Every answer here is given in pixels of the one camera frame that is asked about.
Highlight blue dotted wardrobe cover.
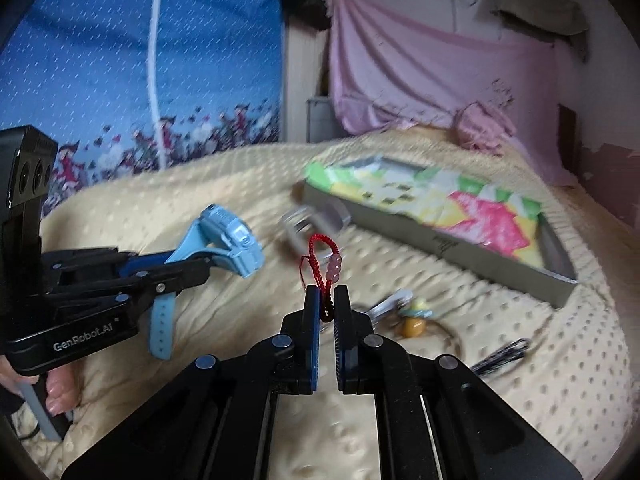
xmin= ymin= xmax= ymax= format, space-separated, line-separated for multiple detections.
xmin=0 ymin=0 xmax=286 ymax=217

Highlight light blue wrist watch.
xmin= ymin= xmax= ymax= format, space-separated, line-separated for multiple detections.
xmin=147 ymin=203 xmax=265 ymax=361

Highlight amber bead keychain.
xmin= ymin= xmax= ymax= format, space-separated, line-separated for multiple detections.
xmin=397 ymin=297 xmax=466 ymax=361

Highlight silver metal wrist watch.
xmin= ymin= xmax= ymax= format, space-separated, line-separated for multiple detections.
xmin=280 ymin=200 xmax=351 ymax=241

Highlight red string bead bracelet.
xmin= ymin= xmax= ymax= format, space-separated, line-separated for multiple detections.
xmin=300 ymin=234 xmax=343 ymax=322

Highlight olive cloth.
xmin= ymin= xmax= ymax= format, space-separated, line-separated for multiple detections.
xmin=477 ymin=0 xmax=589 ymax=62

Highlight brown headboard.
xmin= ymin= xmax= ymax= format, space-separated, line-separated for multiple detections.
xmin=557 ymin=102 xmax=579 ymax=173

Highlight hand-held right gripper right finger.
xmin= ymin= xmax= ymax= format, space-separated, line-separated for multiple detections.
xmin=332 ymin=285 xmax=583 ymax=480

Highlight cardboard box with colourful lining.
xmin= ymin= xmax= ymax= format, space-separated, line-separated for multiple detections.
xmin=292 ymin=155 xmax=581 ymax=309

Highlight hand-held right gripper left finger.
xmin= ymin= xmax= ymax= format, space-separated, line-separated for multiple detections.
xmin=60 ymin=285 xmax=323 ymax=480

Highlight black striped hair clip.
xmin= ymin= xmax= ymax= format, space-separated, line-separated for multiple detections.
xmin=470 ymin=338 xmax=531 ymax=376

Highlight pink hanging sheet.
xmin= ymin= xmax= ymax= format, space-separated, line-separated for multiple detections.
xmin=327 ymin=0 xmax=576 ymax=186

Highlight grey drawer cabinet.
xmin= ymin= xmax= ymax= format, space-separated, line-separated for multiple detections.
xmin=306 ymin=95 xmax=347 ymax=142

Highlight pink towel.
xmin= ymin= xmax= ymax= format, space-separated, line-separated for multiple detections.
xmin=452 ymin=102 xmax=517 ymax=153

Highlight person's left hand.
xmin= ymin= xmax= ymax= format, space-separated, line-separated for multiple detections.
xmin=0 ymin=352 xmax=83 ymax=416

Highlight black bag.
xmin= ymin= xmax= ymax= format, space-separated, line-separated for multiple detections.
xmin=281 ymin=0 xmax=333 ymax=31

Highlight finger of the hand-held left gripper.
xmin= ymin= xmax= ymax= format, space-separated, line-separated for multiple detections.
xmin=47 ymin=256 xmax=215 ymax=332
xmin=42 ymin=246 xmax=173 ymax=281

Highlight silver hair clip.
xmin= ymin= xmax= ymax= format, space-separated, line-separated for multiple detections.
xmin=362 ymin=289 xmax=416 ymax=321

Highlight beige wardrobe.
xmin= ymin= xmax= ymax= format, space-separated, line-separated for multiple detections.
xmin=284 ymin=0 xmax=341 ymax=143

